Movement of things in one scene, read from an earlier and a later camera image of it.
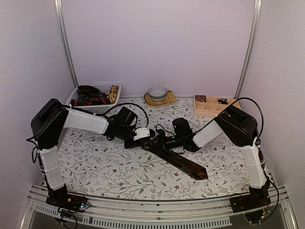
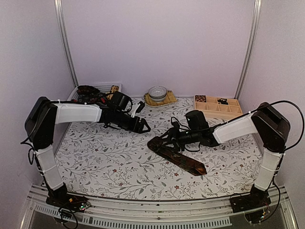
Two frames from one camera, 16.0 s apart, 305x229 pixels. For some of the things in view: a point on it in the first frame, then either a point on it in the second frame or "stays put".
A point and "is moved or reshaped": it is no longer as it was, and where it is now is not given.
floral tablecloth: (94, 166) stays put
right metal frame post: (257, 12) stays put
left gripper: (129, 145) → (140, 125)
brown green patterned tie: (195, 171) is moved or reshaped
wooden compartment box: (207, 106) stays put
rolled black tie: (222, 101) stays put
